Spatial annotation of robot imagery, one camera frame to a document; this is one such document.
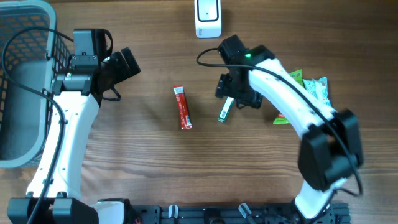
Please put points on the white barcode scanner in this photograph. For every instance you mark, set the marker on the white barcode scanner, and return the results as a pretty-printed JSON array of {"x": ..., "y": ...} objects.
[{"x": 208, "y": 20}]

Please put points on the red stick pack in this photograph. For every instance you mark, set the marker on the red stick pack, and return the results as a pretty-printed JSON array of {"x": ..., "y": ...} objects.
[{"x": 182, "y": 107}]

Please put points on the green snack bag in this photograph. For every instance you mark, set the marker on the green snack bag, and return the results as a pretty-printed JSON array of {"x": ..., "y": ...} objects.
[{"x": 297, "y": 76}]

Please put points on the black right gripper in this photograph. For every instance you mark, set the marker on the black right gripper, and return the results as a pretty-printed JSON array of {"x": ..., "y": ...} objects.
[{"x": 225, "y": 89}]

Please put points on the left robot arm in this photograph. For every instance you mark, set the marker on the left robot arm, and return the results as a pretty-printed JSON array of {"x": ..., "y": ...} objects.
[{"x": 53, "y": 196}]

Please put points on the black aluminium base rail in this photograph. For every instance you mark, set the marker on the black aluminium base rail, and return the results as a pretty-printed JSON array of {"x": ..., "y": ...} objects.
[{"x": 278, "y": 213}]

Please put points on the green stick pack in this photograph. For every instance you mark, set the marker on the green stick pack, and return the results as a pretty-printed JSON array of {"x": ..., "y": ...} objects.
[{"x": 223, "y": 115}]

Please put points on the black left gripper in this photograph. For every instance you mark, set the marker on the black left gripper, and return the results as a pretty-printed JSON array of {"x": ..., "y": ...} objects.
[{"x": 134, "y": 68}]

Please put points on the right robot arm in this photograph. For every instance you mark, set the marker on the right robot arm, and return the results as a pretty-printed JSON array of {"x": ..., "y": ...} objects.
[{"x": 330, "y": 149}]

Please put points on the teal white tissue pack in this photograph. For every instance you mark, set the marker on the teal white tissue pack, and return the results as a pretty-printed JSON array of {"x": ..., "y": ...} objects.
[{"x": 319, "y": 89}]

